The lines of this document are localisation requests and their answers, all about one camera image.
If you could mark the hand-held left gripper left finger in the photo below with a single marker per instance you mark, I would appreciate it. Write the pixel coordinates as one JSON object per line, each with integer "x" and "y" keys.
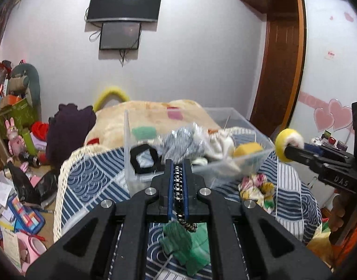
{"x": 168, "y": 192}

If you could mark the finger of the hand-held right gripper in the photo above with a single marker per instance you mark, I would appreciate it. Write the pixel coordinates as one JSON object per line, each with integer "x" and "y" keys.
{"x": 327, "y": 151}
{"x": 301, "y": 154}

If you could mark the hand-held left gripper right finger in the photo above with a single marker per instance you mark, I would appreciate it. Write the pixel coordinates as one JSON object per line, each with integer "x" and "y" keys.
{"x": 187, "y": 192}

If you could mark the yellow white scrunchie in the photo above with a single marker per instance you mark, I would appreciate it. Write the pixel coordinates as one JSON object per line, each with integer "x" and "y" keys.
{"x": 283, "y": 143}

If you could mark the clear plastic storage box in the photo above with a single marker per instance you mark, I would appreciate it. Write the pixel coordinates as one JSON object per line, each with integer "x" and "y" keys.
{"x": 201, "y": 163}

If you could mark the green knit cloth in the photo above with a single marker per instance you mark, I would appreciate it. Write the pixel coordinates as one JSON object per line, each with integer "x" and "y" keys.
{"x": 185, "y": 248}

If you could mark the person's right hand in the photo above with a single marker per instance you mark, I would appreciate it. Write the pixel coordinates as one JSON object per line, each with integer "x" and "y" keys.
{"x": 337, "y": 210}

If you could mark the grey silver patterned cloth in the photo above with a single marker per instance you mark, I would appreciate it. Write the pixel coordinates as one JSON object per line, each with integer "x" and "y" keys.
{"x": 178, "y": 144}

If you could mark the black scrunchie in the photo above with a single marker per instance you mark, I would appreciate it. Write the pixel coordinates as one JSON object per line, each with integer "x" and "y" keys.
{"x": 137, "y": 153}

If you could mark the yellow sponge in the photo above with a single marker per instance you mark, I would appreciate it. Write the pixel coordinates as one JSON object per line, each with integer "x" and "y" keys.
{"x": 248, "y": 150}

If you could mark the floral scrunchie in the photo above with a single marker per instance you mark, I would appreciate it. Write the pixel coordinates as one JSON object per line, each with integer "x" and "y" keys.
{"x": 258, "y": 188}

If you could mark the white cloth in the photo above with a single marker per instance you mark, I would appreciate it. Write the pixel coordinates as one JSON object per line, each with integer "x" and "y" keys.
{"x": 217, "y": 145}

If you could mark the orange cloth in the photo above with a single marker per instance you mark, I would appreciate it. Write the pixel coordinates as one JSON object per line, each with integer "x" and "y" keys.
{"x": 355, "y": 239}

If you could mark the beige plush blanket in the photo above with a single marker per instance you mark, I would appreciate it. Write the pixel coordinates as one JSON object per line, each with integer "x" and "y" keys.
{"x": 155, "y": 116}

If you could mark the blue white patterned blanket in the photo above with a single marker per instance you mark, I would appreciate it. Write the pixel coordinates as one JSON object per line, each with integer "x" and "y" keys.
{"x": 90, "y": 180}

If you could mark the white sliding wardrobe door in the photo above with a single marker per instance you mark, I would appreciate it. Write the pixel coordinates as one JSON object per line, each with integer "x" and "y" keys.
{"x": 333, "y": 64}

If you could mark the brown wooden wardrobe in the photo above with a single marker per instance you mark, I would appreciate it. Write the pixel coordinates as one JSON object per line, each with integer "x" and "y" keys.
{"x": 280, "y": 64}

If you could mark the dark purple garment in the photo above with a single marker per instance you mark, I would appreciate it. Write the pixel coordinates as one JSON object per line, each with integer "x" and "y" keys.
{"x": 70, "y": 134}

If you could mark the black can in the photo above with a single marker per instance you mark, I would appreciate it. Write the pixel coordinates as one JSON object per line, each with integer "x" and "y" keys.
{"x": 30, "y": 159}

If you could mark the red cloth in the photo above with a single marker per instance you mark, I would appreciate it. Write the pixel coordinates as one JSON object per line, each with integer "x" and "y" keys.
{"x": 39, "y": 129}

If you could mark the colourful pencil case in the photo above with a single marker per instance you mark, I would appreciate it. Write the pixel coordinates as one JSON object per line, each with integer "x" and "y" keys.
{"x": 26, "y": 215}

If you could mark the black bag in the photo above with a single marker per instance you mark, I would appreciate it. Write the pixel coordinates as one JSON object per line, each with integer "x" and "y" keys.
{"x": 22, "y": 185}

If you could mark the green bottle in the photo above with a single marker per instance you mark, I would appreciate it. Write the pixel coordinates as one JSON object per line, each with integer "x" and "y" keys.
{"x": 29, "y": 143}

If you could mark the pink bunny plush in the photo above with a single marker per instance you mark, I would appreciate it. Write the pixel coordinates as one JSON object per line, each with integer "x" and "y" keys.
{"x": 13, "y": 140}

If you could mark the green cardboard box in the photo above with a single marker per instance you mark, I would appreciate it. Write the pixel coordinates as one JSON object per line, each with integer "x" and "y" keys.
{"x": 20, "y": 112}

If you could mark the grey plush toy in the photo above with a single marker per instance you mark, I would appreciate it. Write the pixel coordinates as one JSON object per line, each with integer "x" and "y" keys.
{"x": 28, "y": 78}

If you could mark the small wall-mounted monitor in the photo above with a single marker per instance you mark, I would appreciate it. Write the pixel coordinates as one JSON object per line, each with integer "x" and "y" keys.
{"x": 120, "y": 35}

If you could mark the wall-mounted television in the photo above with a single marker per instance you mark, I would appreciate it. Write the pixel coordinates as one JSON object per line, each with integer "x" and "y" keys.
{"x": 124, "y": 3}

